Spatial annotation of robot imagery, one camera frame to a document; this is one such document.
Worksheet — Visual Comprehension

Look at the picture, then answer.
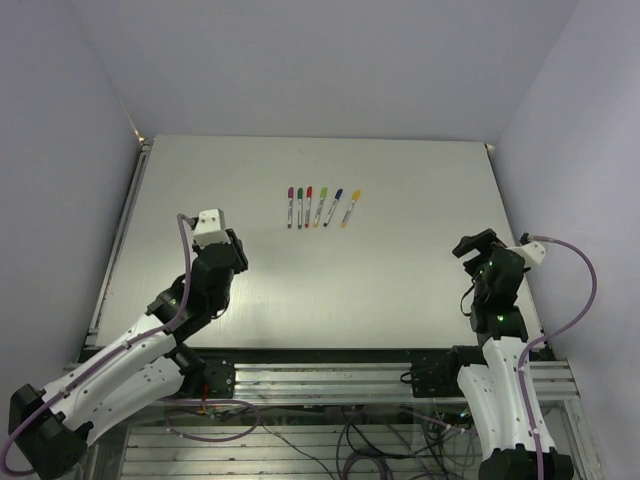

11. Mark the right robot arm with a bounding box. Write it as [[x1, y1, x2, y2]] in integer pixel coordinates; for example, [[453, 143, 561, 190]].
[[440, 229, 575, 479]]

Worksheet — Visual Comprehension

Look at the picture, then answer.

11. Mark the yellow pen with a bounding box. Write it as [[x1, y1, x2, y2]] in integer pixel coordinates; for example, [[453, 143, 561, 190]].
[[313, 187, 328, 228]]

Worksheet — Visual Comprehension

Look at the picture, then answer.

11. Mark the red pen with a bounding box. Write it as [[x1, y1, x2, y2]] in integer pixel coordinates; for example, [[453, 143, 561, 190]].
[[304, 186, 313, 228]]

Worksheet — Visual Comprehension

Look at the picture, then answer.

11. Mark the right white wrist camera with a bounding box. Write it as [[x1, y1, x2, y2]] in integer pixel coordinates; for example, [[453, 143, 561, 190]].
[[508, 232, 547, 272]]

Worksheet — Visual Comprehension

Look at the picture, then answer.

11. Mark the orange pen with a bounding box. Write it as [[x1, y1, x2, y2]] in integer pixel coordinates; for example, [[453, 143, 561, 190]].
[[340, 189, 361, 228]]

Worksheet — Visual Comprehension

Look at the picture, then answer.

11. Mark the purple pen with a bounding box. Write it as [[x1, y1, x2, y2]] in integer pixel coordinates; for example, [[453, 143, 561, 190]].
[[287, 187, 294, 229]]

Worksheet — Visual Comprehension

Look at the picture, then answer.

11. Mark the dark blue pen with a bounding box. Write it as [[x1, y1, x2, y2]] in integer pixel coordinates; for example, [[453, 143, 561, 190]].
[[323, 188, 343, 227]]

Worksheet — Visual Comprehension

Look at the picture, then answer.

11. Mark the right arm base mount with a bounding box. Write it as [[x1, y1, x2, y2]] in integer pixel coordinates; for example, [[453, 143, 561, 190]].
[[400, 345, 486, 399]]

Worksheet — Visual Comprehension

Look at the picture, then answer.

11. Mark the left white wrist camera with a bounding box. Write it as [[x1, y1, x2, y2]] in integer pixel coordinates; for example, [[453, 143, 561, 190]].
[[193, 208, 230, 248]]

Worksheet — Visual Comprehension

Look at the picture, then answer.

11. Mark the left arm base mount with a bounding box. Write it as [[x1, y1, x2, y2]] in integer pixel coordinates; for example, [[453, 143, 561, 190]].
[[165, 344, 236, 400]]

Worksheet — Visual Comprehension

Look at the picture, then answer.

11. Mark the aluminium frame rail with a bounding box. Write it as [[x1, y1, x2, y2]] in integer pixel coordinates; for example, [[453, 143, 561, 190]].
[[54, 362, 576, 404]]

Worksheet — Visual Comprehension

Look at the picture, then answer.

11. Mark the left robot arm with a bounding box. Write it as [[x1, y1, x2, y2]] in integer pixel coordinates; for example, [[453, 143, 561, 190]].
[[1, 227, 248, 479]]

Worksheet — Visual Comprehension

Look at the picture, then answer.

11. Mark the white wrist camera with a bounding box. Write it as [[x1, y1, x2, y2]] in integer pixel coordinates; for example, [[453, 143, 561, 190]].
[[193, 208, 230, 248], [508, 232, 547, 272]]

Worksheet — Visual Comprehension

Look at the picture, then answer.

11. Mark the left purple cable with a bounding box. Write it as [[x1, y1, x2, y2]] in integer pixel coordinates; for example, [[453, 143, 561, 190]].
[[0, 212, 261, 474]]

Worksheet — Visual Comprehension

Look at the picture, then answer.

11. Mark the green capped pen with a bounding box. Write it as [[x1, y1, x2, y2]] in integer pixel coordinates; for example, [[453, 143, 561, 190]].
[[297, 187, 304, 230]]

